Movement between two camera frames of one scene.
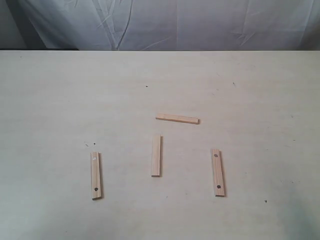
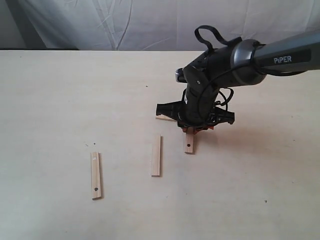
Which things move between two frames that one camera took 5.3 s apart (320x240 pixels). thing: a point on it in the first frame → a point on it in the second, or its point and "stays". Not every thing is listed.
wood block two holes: (219, 175) → (189, 140)
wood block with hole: (96, 179) stays
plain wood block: (157, 156) stays
